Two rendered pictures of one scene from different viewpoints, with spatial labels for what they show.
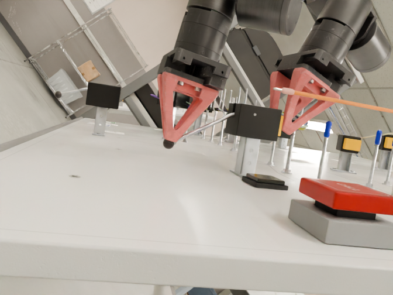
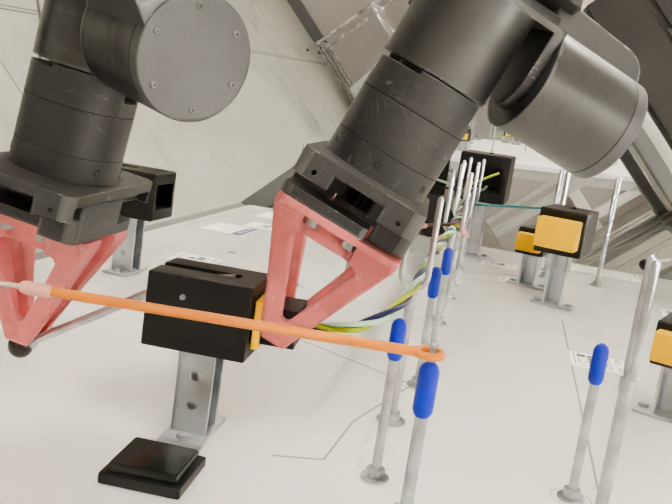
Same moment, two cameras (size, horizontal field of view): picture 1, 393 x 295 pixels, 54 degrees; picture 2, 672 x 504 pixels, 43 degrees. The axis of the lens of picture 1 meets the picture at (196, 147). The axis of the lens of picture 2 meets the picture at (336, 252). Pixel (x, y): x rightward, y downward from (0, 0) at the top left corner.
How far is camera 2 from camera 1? 35 cm
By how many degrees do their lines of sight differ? 24
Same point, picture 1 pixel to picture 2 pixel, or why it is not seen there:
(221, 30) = (83, 105)
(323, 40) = (363, 113)
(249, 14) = (103, 75)
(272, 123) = not seen: hidden behind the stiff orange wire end
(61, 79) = not seen: hidden behind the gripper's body
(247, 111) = (163, 289)
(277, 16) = (131, 83)
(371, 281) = not seen: outside the picture
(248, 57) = (656, 55)
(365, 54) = (538, 135)
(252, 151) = (199, 378)
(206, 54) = (47, 162)
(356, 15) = (454, 42)
